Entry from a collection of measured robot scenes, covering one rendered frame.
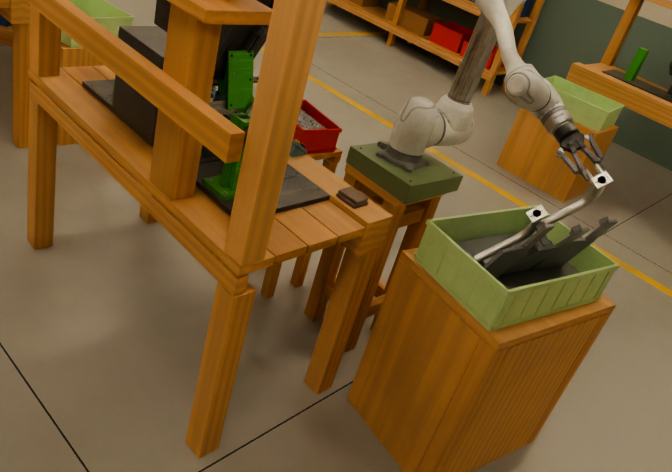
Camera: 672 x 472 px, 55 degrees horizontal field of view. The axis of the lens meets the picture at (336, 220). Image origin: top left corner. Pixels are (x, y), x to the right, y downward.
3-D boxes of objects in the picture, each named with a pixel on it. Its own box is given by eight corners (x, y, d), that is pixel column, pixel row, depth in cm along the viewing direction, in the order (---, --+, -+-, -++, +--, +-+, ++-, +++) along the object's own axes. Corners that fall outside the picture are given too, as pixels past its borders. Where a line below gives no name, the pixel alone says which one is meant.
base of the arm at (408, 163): (388, 143, 288) (391, 132, 285) (429, 165, 278) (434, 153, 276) (366, 150, 273) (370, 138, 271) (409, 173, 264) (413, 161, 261)
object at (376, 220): (170, 86, 324) (173, 58, 316) (382, 248, 244) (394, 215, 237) (144, 88, 314) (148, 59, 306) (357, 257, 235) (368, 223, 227)
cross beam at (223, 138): (40, 3, 249) (40, -21, 244) (240, 161, 180) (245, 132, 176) (27, 2, 245) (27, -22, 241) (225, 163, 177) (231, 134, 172)
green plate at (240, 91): (239, 103, 250) (240, 48, 243) (252, 107, 245) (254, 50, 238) (214, 106, 242) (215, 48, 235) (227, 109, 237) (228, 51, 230)
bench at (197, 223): (153, 212, 361) (173, 62, 317) (332, 387, 282) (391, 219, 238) (25, 240, 313) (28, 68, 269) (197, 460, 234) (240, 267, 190)
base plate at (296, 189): (170, 80, 297) (170, 75, 296) (329, 199, 239) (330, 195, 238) (81, 85, 268) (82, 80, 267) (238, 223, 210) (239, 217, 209)
